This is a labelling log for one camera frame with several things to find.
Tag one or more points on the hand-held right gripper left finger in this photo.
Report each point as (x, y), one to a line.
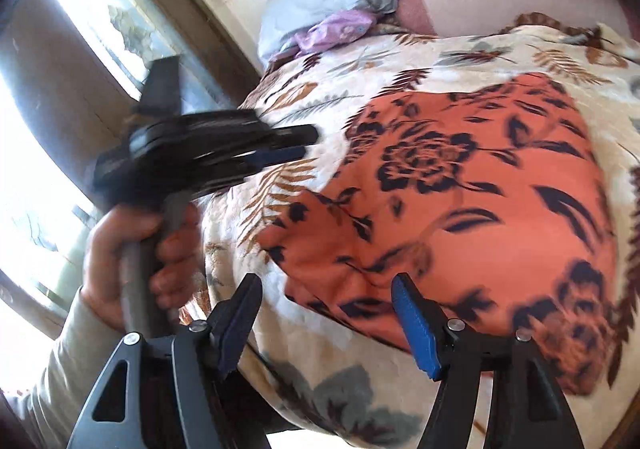
(235, 329)

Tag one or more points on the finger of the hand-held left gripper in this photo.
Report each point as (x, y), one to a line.
(265, 158)
(295, 135)

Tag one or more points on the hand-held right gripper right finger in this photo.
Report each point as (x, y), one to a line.
(415, 324)

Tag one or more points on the orange floral garment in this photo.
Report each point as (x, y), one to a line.
(450, 199)

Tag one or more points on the person's left forearm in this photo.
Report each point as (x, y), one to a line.
(55, 379)

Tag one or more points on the person's left hand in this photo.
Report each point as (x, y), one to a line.
(105, 254)

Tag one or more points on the cream leaf-print blanket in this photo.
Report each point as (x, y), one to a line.
(310, 79)

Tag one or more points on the purple floral cloth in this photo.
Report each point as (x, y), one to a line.
(335, 31)

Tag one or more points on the pink bed sheet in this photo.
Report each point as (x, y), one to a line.
(490, 4)

